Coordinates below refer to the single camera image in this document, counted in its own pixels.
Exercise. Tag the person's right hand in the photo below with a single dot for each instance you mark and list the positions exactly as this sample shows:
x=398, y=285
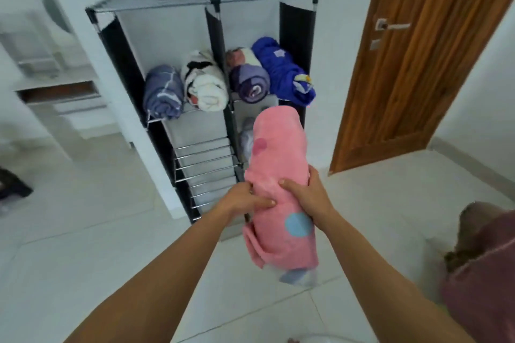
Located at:
x=314, y=204

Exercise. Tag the person's left hand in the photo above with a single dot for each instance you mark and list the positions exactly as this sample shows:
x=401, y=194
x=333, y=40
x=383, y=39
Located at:
x=237, y=204

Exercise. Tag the person's right thumb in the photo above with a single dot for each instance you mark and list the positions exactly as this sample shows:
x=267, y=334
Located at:
x=293, y=185

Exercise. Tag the person's left thumb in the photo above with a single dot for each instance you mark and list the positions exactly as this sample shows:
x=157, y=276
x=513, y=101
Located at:
x=261, y=203

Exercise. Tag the pink dotted blanket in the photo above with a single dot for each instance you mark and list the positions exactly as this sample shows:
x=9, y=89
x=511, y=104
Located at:
x=277, y=154

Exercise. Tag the person's left forearm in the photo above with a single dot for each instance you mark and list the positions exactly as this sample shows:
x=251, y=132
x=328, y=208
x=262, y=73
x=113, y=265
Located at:
x=161, y=278

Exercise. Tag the person's right forearm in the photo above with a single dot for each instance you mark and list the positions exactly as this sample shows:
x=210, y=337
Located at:
x=382, y=286

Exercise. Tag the light grey folded cloth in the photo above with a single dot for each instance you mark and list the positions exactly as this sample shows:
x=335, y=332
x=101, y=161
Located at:
x=246, y=139

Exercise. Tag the black metal shelf rack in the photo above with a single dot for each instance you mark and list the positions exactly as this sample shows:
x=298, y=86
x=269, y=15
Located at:
x=209, y=154

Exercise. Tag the purple rolled blanket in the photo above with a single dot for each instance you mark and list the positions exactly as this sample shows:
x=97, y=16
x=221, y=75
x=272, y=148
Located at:
x=250, y=81

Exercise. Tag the royal blue rolled blanket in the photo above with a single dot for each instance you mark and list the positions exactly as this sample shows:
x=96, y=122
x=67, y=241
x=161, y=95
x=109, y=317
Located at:
x=283, y=69

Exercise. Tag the white black rolled blanket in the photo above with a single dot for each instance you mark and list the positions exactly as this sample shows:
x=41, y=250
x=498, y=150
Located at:
x=205, y=83

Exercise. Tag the pink white rolled blanket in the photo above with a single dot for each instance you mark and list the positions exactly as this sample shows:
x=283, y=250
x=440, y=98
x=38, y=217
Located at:
x=241, y=56

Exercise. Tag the blue-grey striped rolled blanket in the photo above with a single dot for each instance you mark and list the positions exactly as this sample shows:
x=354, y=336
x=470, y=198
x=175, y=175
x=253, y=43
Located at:
x=163, y=91

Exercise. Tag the silver door lock plate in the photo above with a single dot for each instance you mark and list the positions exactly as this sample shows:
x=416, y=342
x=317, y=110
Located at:
x=375, y=44

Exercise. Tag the brown wooden door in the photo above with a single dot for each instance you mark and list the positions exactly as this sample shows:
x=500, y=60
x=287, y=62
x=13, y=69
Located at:
x=418, y=57

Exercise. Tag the person's pink shirt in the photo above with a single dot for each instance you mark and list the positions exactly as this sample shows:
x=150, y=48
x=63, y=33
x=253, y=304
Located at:
x=487, y=286

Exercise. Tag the white desk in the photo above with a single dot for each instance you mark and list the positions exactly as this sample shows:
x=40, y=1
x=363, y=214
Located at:
x=56, y=85

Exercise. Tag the black object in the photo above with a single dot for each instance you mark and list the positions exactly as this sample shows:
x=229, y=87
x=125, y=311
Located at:
x=14, y=186

